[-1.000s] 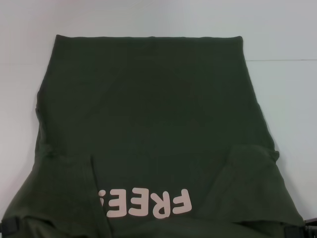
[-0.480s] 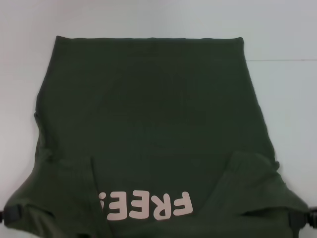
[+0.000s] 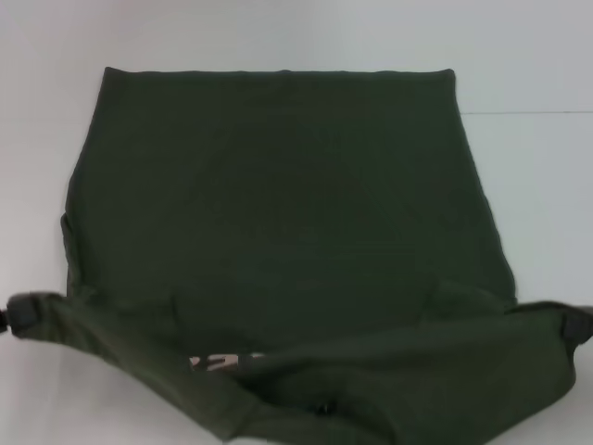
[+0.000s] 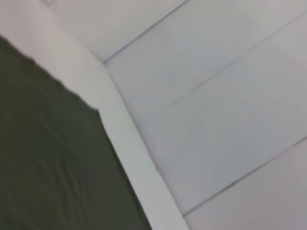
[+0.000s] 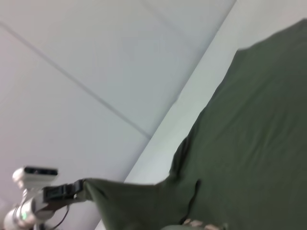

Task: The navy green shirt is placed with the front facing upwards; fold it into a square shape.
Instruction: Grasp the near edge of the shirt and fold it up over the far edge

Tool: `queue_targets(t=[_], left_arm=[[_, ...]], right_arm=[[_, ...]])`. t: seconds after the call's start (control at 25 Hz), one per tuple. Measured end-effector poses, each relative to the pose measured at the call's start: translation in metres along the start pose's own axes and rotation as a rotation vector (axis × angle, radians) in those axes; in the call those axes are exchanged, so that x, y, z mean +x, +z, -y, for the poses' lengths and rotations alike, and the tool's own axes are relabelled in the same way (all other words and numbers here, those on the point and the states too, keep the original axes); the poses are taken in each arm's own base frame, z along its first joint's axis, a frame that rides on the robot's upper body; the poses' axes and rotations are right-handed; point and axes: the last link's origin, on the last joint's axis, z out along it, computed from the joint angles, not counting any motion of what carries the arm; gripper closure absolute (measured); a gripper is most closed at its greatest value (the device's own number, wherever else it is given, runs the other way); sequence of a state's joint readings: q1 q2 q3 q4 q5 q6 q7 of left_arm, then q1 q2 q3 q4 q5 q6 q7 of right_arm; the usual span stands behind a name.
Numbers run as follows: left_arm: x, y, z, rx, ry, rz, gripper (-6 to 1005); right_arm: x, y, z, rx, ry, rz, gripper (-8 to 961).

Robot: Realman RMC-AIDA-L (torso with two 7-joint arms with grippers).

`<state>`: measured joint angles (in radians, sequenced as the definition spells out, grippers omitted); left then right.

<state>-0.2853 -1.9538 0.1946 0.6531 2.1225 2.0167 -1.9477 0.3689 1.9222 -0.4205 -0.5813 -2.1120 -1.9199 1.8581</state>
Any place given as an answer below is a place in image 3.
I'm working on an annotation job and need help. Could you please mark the dark green FREE t-shirt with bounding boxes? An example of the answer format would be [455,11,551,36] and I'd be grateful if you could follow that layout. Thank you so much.
[8,66,593,445]

